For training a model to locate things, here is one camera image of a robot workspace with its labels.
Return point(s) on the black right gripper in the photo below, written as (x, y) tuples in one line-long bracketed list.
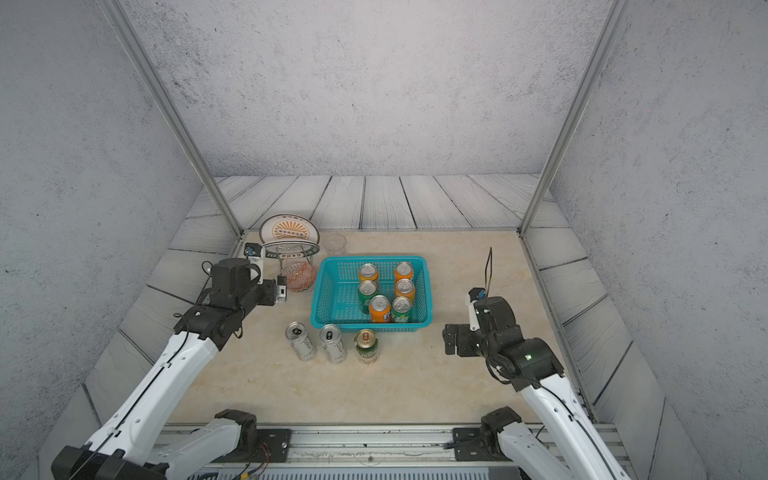
[(464, 332)]

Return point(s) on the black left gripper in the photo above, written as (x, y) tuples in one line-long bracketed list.
[(271, 297)]

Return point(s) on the silver drink can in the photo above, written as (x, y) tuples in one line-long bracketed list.
[(332, 341), (298, 337)]

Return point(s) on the teal plastic basket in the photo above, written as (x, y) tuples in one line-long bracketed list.
[(337, 301)]

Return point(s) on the green gold beer can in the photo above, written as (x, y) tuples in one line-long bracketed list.
[(367, 346)]

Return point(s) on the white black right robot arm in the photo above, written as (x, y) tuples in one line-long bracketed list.
[(534, 371)]

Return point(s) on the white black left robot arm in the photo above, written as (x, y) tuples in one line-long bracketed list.
[(200, 334)]

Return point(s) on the orange patterned bowl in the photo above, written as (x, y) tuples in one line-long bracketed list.
[(300, 276)]

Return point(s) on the green rimmed flat plate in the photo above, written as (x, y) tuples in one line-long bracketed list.
[(291, 249)]

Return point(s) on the upright plate with sunburst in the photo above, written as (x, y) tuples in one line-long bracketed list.
[(286, 227)]

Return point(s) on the green soda can front right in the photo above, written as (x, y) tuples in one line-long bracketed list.
[(401, 309)]

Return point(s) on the green soda can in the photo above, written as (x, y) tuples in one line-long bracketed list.
[(401, 309), (366, 291)]

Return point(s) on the clear drinking glass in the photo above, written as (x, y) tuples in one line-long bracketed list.
[(335, 244)]

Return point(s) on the orange soda can middle right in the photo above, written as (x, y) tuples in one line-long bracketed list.
[(405, 287)]

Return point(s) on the orange soda can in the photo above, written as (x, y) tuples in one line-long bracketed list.
[(380, 309), (405, 287), (368, 272), (404, 270)]

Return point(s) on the orange soda can front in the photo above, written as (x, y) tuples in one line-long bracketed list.
[(380, 309)]

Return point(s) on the green soda can middle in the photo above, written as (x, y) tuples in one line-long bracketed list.
[(366, 291)]

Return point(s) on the orange soda can back right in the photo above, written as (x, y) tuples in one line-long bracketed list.
[(404, 270)]

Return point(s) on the orange soda can back left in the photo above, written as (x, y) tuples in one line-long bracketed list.
[(368, 272)]

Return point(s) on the metal wire plate rack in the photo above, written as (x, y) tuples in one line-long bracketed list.
[(291, 261)]

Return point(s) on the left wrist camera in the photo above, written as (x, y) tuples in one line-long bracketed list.
[(254, 254)]

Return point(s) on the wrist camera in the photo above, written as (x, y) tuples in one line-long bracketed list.
[(473, 296), (254, 254)]

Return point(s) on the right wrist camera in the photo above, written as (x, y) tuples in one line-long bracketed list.
[(473, 296)]

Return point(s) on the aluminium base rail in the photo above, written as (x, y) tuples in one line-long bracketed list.
[(372, 447)]

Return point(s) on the left aluminium frame post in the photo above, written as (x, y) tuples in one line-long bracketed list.
[(131, 43)]

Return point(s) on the aluminium frame post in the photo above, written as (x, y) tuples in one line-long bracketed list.
[(131, 43), (606, 39)]

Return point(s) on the right aluminium frame post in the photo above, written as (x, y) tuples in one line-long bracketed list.
[(606, 39)]

